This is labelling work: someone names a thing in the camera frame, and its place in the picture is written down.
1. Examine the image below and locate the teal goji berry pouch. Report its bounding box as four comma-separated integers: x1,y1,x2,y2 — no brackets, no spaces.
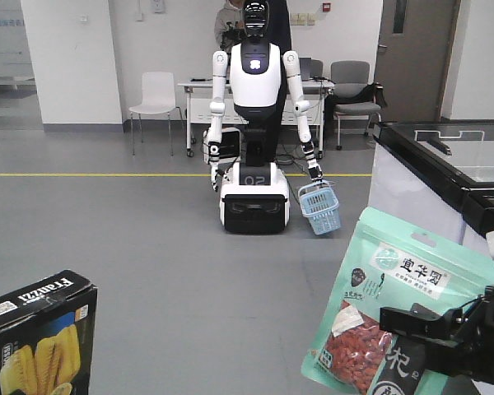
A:
301,207,494,394

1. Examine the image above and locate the white plastic chair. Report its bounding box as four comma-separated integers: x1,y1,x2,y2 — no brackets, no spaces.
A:
128,72,180,156

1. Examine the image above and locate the white black humanoid robot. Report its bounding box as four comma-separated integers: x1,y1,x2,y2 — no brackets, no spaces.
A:
207,1,324,235

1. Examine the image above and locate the black glass top freezer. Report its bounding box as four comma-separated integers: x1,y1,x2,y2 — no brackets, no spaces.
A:
368,119,494,257

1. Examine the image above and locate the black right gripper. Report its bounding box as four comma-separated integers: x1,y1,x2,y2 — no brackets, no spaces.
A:
380,286,494,384

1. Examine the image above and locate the brown grey door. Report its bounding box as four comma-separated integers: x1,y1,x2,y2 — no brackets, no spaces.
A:
375,1,460,122

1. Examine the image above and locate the black Franzzi wafer box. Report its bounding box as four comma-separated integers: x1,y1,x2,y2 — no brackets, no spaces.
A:
0,270,98,394

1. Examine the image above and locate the person in dark clothes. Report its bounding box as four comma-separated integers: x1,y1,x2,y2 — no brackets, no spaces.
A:
214,0,292,54

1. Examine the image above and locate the light blue plastic basket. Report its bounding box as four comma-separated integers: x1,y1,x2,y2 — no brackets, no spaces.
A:
298,180,341,235

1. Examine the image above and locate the grey office chair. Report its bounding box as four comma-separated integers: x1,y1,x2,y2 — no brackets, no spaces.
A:
330,60,387,151

